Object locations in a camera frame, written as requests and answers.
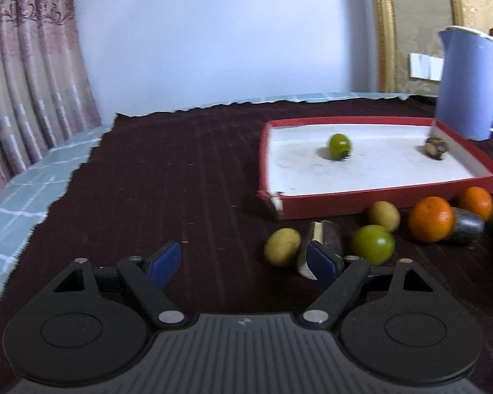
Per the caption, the blue electric kettle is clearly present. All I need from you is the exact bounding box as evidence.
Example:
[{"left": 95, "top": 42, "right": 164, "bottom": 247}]
[{"left": 434, "top": 25, "right": 493, "bottom": 141}]

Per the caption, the white wall switch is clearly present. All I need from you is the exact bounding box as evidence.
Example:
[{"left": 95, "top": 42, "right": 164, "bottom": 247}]
[{"left": 409, "top": 52, "right": 444, "bottom": 81}]

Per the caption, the long dark eggplant piece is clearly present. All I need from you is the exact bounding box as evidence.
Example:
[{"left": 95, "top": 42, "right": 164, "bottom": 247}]
[{"left": 448, "top": 207, "right": 485, "bottom": 246}]

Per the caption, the dark striped blanket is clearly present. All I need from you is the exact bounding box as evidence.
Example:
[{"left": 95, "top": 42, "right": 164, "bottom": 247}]
[{"left": 0, "top": 94, "right": 493, "bottom": 394}]

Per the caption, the small orange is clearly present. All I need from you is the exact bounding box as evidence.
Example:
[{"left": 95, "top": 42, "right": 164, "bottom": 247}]
[{"left": 456, "top": 186, "right": 493, "bottom": 221}]

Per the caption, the red cardboard tray white inside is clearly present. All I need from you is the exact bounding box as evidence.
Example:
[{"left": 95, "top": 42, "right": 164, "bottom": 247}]
[{"left": 257, "top": 117, "right": 493, "bottom": 220}]

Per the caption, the large orange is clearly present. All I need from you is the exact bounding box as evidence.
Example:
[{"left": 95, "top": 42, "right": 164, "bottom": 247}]
[{"left": 408, "top": 196, "right": 455, "bottom": 244}]

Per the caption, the yellow-green kiwi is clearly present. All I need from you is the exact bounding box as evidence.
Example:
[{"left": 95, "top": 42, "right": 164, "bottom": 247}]
[
  {"left": 367, "top": 201, "right": 401, "bottom": 231},
  {"left": 264, "top": 228, "right": 302, "bottom": 267}
]

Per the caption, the small green tomato with stem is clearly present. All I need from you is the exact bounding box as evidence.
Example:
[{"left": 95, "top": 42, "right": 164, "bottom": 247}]
[{"left": 327, "top": 133, "right": 353, "bottom": 161}]

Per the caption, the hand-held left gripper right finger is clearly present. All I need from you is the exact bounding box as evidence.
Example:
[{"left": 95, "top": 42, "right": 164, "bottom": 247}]
[{"left": 302, "top": 241, "right": 437, "bottom": 331}]

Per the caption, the large green tomato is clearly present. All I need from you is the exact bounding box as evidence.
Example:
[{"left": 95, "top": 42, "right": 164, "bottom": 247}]
[{"left": 350, "top": 224, "right": 396, "bottom": 266}]

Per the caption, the notched dark eggplant piece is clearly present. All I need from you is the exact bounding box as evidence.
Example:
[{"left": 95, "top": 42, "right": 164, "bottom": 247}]
[{"left": 296, "top": 220, "right": 345, "bottom": 280}]

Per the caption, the pink patterned curtain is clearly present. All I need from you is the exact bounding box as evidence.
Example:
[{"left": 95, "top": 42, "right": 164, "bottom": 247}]
[{"left": 0, "top": 0, "right": 103, "bottom": 214}]

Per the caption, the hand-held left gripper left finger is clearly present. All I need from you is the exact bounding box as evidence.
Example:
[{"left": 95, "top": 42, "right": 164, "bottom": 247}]
[{"left": 51, "top": 241, "right": 190, "bottom": 330}]

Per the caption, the brown round fruit piece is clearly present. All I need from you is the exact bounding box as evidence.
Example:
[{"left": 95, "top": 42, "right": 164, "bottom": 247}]
[{"left": 425, "top": 136, "right": 450, "bottom": 161}]

